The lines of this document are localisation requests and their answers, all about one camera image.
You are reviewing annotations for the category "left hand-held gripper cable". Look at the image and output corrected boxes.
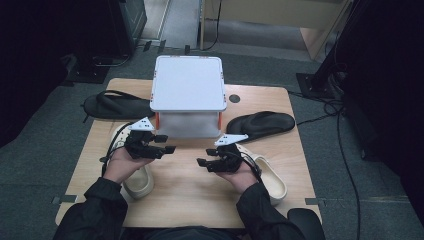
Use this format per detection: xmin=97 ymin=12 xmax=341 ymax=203
xmin=99 ymin=124 xmax=132 ymax=177

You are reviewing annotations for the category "person's left hand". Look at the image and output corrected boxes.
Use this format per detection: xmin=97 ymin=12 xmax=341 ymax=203
xmin=103 ymin=146 xmax=156 ymax=185

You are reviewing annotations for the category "black stand base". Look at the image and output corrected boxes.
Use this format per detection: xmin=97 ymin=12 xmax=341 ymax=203
xmin=63 ymin=54 xmax=132 ymax=85

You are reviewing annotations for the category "black flip-flop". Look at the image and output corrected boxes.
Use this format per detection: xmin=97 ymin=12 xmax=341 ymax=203
xmin=225 ymin=110 xmax=297 ymax=144
xmin=81 ymin=89 xmax=156 ymax=121

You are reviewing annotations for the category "black chair armrest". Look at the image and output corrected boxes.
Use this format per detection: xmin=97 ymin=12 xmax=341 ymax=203
xmin=287 ymin=207 xmax=327 ymax=240

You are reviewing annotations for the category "black cabinet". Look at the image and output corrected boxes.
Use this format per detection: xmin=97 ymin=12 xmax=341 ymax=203
xmin=108 ymin=0 xmax=148 ymax=57

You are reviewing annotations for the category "grey floor tape strip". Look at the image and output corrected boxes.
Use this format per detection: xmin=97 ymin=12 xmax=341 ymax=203
xmin=51 ymin=194 xmax=79 ymax=205
xmin=304 ymin=197 xmax=327 ymax=206

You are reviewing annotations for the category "black floor cable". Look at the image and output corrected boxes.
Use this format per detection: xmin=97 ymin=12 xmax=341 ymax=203
xmin=287 ymin=89 xmax=364 ymax=240

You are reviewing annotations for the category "white shoe rack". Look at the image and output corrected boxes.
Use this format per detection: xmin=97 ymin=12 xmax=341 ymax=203
xmin=149 ymin=54 xmax=228 ymax=140

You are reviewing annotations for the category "right hand-held gripper cable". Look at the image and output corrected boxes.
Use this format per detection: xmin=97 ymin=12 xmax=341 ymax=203
xmin=229 ymin=151 xmax=263 ymax=184

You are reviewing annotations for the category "cream clog shoe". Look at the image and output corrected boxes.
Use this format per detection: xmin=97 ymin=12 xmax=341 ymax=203
xmin=234 ymin=143 xmax=288 ymax=206
xmin=109 ymin=122 xmax=156 ymax=200

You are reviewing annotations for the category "black hanging cable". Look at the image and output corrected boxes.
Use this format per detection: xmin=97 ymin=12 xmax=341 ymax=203
xmin=200 ymin=0 xmax=223 ymax=52

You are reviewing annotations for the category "person's right hand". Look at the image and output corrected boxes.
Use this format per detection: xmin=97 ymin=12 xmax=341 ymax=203
xmin=214 ymin=161 xmax=260 ymax=195

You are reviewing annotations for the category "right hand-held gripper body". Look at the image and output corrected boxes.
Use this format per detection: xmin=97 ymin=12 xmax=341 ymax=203
xmin=206 ymin=133 xmax=250 ymax=174

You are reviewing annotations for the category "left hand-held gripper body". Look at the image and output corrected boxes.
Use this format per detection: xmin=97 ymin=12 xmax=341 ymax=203
xmin=124 ymin=116 xmax=168 ymax=160

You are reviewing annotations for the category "person's black jacket torso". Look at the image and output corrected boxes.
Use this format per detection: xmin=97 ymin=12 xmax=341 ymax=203
xmin=119 ymin=225 xmax=246 ymax=240

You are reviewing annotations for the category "hand-held gripper cable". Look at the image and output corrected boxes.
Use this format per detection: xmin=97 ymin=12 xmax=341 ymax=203
xmin=229 ymin=151 xmax=263 ymax=184
xmin=99 ymin=124 xmax=132 ymax=177

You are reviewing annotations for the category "black metal stand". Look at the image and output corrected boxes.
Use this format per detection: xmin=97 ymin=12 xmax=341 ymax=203
xmin=295 ymin=0 xmax=366 ymax=100

